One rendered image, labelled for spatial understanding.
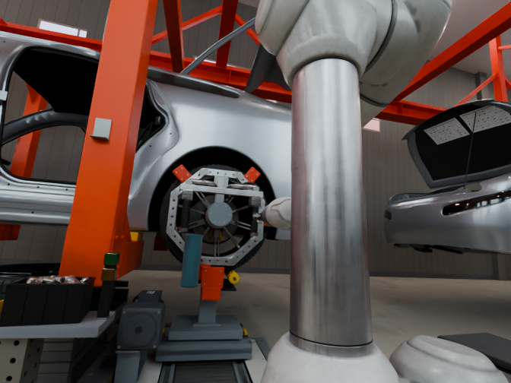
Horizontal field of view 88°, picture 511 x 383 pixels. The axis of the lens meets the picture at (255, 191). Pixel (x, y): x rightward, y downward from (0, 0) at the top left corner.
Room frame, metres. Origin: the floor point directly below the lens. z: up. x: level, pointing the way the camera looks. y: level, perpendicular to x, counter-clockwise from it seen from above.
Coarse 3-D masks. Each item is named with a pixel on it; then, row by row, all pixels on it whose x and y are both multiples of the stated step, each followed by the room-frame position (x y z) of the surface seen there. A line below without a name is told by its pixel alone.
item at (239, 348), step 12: (168, 324) 1.74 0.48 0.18; (240, 324) 1.83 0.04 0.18; (168, 336) 1.66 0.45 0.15; (168, 348) 1.48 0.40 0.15; (180, 348) 1.49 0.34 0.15; (192, 348) 1.50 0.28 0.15; (204, 348) 1.51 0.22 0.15; (216, 348) 1.53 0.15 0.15; (228, 348) 1.54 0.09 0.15; (240, 348) 1.55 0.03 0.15; (156, 360) 1.46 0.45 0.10; (168, 360) 1.48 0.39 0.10; (180, 360) 1.49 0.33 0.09
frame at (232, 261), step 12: (204, 168) 1.47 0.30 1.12; (240, 180) 1.52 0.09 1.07; (180, 192) 1.45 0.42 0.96; (264, 204) 1.55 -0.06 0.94; (168, 216) 1.44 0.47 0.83; (168, 228) 1.44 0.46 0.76; (180, 240) 1.46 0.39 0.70; (252, 240) 1.54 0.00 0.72; (240, 252) 1.52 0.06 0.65; (216, 264) 1.50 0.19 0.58; (228, 264) 1.51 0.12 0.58
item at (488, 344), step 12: (444, 336) 1.33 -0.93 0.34; (456, 336) 1.34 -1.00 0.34; (468, 336) 1.35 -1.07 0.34; (480, 336) 1.36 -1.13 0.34; (492, 336) 1.38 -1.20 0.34; (480, 348) 1.20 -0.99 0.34; (492, 348) 1.21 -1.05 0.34; (504, 348) 1.22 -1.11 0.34; (492, 360) 1.12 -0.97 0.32; (504, 360) 1.09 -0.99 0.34; (504, 372) 1.08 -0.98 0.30
